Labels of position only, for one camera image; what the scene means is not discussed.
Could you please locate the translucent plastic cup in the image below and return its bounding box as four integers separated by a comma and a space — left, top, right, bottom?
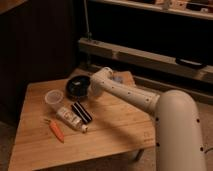
44, 89, 64, 111

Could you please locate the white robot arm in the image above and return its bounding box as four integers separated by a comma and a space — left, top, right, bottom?
89, 67, 207, 171

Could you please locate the black ceramic bowl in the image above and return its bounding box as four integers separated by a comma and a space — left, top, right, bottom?
65, 75, 90, 99

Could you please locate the black white striped block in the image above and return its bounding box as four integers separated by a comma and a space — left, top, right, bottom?
71, 102, 92, 124

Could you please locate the cardboard piece with blue item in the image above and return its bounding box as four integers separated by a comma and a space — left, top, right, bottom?
111, 71, 136, 87

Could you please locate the long wooden beam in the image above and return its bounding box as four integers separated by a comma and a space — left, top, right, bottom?
78, 37, 213, 84

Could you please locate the metal vertical pole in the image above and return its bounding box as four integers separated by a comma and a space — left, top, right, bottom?
83, 0, 92, 40

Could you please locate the orange toy carrot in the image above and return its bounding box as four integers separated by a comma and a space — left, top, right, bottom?
45, 119, 64, 143

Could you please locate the wooden table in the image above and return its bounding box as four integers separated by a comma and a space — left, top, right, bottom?
8, 79, 155, 171

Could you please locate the black handle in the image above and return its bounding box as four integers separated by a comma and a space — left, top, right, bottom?
175, 58, 207, 70

